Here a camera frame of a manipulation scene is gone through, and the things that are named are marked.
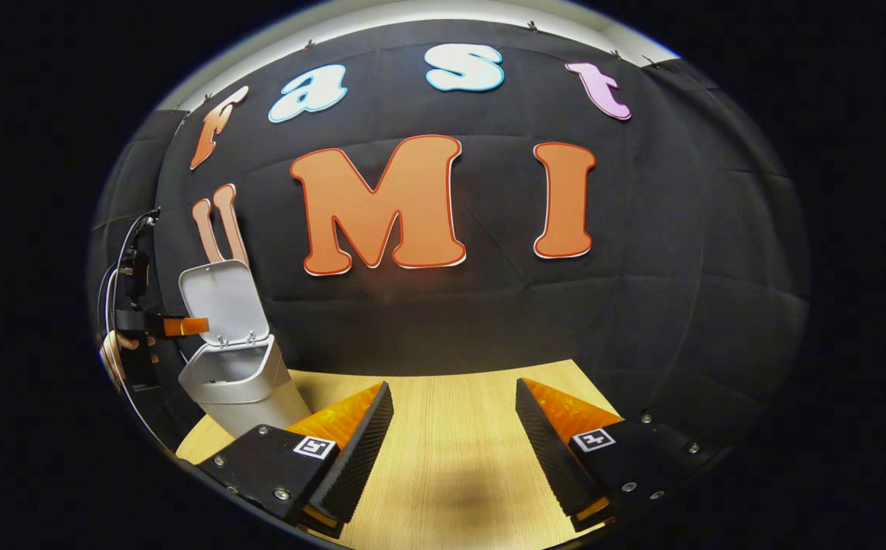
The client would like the black backdrop cloth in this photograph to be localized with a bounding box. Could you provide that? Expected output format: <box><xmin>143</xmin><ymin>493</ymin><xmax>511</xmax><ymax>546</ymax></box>
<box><xmin>88</xmin><ymin>19</ymin><xmax>810</xmax><ymax>459</ymax></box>

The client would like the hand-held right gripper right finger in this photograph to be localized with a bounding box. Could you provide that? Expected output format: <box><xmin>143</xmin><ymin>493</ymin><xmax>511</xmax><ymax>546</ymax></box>
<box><xmin>516</xmin><ymin>377</ymin><xmax>723</xmax><ymax>534</ymax></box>

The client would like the white desktop garbage bin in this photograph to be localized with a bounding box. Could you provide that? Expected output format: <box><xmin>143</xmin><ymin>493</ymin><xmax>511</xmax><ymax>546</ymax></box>
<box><xmin>178</xmin><ymin>260</ymin><xmax>312</xmax><ymax>440</ymax></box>

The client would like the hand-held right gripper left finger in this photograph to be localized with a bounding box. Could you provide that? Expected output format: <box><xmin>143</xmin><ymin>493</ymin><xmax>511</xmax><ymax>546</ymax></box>
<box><xmin>197</xmin><ymin>383</ymin><xmax>396</xmax><ymax>540</ymax></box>

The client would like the wooden desktop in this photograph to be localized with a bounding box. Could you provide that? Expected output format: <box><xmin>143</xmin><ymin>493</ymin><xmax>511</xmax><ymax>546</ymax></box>
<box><xmin>176</xmin><ymin>359</ymin><xmax>619</xmax><ymax>550</ymax></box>

